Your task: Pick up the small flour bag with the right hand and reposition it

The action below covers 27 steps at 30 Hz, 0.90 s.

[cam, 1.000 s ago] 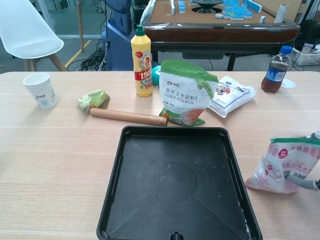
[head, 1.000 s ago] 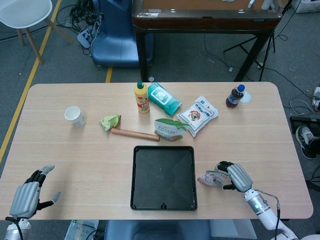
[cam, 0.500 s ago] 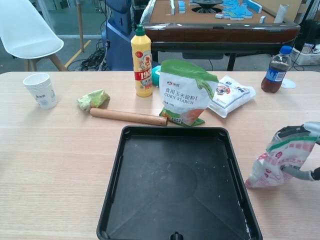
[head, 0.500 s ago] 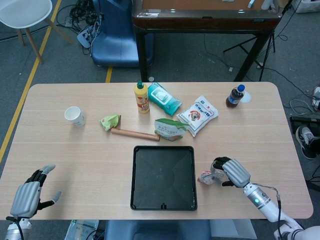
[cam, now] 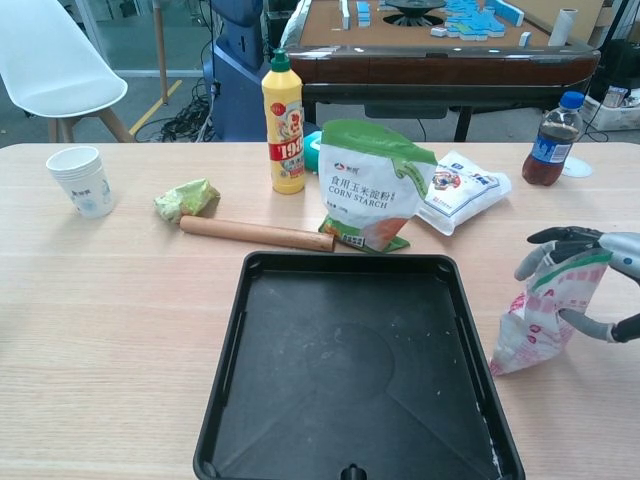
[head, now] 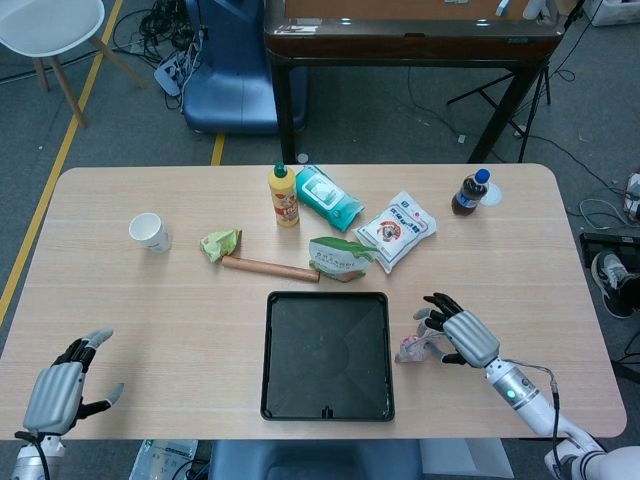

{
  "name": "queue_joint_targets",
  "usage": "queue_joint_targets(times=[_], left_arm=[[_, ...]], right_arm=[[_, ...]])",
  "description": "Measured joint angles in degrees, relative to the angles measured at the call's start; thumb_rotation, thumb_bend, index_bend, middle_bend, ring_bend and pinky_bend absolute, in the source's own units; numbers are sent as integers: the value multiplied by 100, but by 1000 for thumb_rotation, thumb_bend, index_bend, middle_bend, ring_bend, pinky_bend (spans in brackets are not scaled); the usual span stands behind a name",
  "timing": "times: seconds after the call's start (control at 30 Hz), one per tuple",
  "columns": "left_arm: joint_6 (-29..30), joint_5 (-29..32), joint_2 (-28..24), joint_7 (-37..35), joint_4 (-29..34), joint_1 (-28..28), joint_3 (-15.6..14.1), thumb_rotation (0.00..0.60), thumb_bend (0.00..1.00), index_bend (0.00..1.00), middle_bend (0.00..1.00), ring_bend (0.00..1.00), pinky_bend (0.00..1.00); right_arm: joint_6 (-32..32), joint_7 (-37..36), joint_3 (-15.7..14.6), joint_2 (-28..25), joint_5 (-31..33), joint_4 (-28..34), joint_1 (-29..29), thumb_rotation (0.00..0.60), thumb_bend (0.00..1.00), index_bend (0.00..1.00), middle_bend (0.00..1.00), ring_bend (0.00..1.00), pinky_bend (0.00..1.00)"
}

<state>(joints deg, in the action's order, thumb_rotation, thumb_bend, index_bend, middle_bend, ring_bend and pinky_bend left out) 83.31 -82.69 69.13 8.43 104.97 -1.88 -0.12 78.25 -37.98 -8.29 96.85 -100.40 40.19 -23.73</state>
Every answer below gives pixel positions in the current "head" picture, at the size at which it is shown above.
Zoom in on printed clear plastic bag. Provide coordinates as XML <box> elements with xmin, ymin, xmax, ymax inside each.
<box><xmin>130</xmin><ymin>438</ymin><xmax>200</xmax><ymax>480</ymax></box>

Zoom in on wooden rolling pin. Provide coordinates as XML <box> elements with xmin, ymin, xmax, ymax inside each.
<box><xmin>221</xmin><ymin>255</ymin><xmax>321</xmax><ymax>284</ymax></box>

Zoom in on crumpled green wrapper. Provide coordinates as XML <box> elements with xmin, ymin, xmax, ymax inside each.
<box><xmin>198</xmin><ymin>227</ymin><xmax>244</xmax><ymax>265</ymax></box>

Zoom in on black white sneaker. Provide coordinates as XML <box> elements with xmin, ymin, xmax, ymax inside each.
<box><xmin>590</xmin><ymin>251</ymin><xmax>636</xmax><ymax>319</ymax></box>

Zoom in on black floor box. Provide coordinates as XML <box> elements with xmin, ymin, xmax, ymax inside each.
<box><xmin>579</xmin><ymin>232</ymin><xmax>640</xmax><ymax>274</ymax></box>

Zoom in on white power strip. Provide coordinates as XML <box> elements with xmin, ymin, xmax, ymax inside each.
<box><xmin>153</xmin><ymin>49</ymin><xmax>201</xmax><ymax>97</ymax></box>

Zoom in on brown mahjong table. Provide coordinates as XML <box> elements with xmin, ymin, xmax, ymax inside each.
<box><xmin>263</xmin><ymin>0</ymin><xmax>564</xmax><ymax>165</ymax></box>

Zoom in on white bag red blue print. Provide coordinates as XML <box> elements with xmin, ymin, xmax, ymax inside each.
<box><xmin>352</xmin><ymin>189</ymin><xmax>439</xmax><ymax>275</ymax></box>

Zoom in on black cable tangle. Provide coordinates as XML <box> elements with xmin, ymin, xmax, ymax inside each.
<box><xmin>112</xmin><ymin>0</ymin><xmax>206</xmax><ymax>66</ymax></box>

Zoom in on white paper cup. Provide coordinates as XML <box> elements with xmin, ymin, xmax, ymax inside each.
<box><xmin>128</xmin><ymin>212</ymin><xmax>173</xmax><ymax>254</ymax></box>

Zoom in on white chair wooden legs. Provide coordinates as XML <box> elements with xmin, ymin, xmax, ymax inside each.
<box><xmin>0</xmin><ymin>0</ymin><xmax>151</xmax><ymax>129</ymax></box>

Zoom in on teal wet wipes pack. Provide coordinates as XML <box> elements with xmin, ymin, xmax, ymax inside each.
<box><xmin>294</xmin><ymin>164</ymin><xmax>365</xmax><ymax>234</ymax></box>

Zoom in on black square tray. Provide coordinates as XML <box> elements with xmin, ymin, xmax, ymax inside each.
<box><xmin>259</xmin><ymin>291</ymin><xmax>396</xmax><ymax>424</ymax></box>

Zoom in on white box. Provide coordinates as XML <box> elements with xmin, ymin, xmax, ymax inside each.
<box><xmin>418</xmin><ymin>439</ymin><xmax>515</xmax><ymax>480</ymax></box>

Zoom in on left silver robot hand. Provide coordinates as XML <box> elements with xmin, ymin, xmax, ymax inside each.
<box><xmin>20</xmin><ymin>328</ymin><xmax>126</xmax><ymax>436</ymax></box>

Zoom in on green white corn starch bag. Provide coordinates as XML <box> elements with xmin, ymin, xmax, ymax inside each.
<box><xmin>308</xmin><ymin>235</ymin><xmax>380</xmax><ymax>281</ymax></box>

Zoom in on blue chair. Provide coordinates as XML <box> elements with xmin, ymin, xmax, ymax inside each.
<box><xmin>180</xmin><ymin>0</ymin><xmax>309</xmax><ymax>136</ymax></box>

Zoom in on yellow bottle green cap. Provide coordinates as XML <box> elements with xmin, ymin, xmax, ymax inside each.
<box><xmin>268</xmin><ymin>162</ymin><xmax>301</xmax><ymax>230</ymax></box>

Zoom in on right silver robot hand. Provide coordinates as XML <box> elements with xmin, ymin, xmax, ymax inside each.
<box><xmin>412</xmin><ymin>292</ymin><xmax>502</xmax><ymax>370</ymax></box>

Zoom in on dark tea bottle blue cap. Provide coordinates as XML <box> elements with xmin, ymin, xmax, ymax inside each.
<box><xmin>451</xmin><ymin>168</ymin><xmax>492</xmax><ymax>217</ymax></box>

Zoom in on black tripod stand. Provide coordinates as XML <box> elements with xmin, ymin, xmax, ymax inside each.
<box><xmin>446</xmin><ymin>0</ymin><xmax>586</xmax><ymax>164</ymax></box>

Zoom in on red white floor item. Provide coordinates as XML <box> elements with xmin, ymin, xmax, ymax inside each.
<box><xmin>623</xmin><ymin>172</ymin><xmax>640</xmax><ymax>221</ymax></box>

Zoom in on small pink snack packet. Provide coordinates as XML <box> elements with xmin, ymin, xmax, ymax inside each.
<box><xmin>394</xmin><ymin>319</ymin><xmax>446</xmax><ymax>365</ymax></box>

